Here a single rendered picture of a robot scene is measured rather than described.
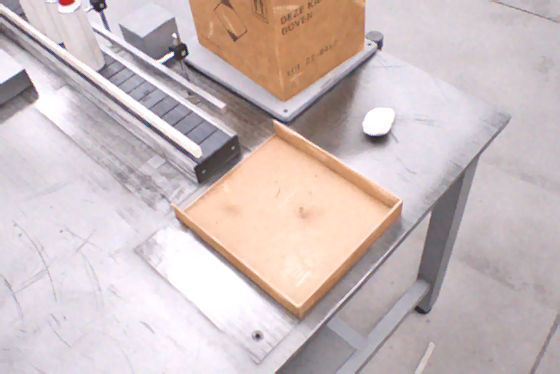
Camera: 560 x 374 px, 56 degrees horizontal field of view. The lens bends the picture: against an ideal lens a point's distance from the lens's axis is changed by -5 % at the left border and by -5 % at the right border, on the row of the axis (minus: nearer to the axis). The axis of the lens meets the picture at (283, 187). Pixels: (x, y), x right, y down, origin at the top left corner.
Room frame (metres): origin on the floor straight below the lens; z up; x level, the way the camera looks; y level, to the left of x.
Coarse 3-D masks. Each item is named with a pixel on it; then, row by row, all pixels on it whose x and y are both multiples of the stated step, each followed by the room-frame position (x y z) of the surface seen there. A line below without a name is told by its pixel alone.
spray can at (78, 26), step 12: (60, 0) 0.99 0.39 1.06; (72, 0) 0.99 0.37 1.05; (60, 12) 0.98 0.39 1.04; (72, 12) 0.98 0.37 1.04; (84, 12) 1.00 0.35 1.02; (72, 24) 0.98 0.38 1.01; (84, 24) 0.99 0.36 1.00; (72, 36) 0.98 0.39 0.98; (84, 36) 0.98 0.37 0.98; (84, 48) 0.98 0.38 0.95; (96, 48) 0.99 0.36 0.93; (84, 60) 0.98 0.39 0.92; (96, 60) 0.98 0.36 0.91; (96, 72) 0.98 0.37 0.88
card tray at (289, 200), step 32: (288, 128) 0.73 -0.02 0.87; (256, 160) 0.70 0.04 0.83; (288, 160) 0.69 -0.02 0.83; (320, 160) 0.67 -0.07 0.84; (224, 192) 0.63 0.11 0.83; (256, 192) 0.62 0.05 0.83; (288, 192) 0.61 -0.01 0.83; (320, 192) 0.60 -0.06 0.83; (352, 192) 0.59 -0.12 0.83; (384, 192) 0.56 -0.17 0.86; (192, 224) 0.55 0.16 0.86; (224, 224) 0.56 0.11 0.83; (256, 224) 0.55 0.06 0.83; (288, 224) 0.54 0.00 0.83; (320, 224) 0.53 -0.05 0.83; (352, 224) 0.52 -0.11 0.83; (384, 224) 0.50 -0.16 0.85; (224, 256) 0.50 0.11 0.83; (256, 256) 0.49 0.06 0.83; (288, 256) 0.48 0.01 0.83; (320, 256) 0.47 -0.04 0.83; (352, 256) 0.45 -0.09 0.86; (288, 288) 0.42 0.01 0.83; (320, 288) 0.40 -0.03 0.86
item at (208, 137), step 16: (0, 0) 1.37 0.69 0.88; (16, 0) 1.35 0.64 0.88; (48, 48) 1.10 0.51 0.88; (64, 48) 1.09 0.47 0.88; (64, 64) 1.05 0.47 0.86; (112, 64) 1.00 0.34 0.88; (112, 80) 0.94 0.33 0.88; (128, 80) 0.93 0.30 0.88; (144, 80) 0.93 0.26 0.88; (112, 96) 0.89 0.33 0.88; (144, 96) 0.87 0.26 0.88; (160, 96) 0.87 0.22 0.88; (128, 112) 0.85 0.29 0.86; (160, 112) 0.82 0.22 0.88; (176, 112) 0.81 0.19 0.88; (192, 112) 0.80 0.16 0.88; (176, 128) 0.77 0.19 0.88; (192, 128) 0.76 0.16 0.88; (208, 128) 0.75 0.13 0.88; (176, 144) 0.72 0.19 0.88; (208, 144) 0.71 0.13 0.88; (224, 144) 0.71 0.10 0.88
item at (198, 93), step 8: (96, 24) 1.04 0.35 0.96; (96, 32) 1.03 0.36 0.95; (104, 32) 1.00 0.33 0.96; (112, 40) 0.97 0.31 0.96; (120, 40) 0.96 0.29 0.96; (128, 48) 0.93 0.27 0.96; (136, 56) 0.91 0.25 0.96; (144, 56) 0.90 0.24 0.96; (152, 64) 0.87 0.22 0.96; (160, 64) 0.86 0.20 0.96; (160, 72) 0.85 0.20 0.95; (168, 72) 0.83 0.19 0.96; (176, 80) 0.81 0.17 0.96; (184, 80) 0.80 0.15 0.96; (184, 88) 0.79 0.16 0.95; (192, 88) 0.78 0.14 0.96; (200, 96) 0.76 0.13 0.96; (208, 96) 0.75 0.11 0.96; (208, 104) 0.74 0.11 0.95; (216, 104) 0.73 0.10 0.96
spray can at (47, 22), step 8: (32, 0) 1.11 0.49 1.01; (40, 0) 1.11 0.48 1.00; (40, 8) 1.11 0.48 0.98; (48, 8) 1.11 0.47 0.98; (40, 16) 1.11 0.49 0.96; (48, 16) 1.11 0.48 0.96; (48, 24) 1.11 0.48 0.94; (48, 32) 1.11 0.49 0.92; (56, 32) 1.11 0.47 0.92; (56, 40) 1.11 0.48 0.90
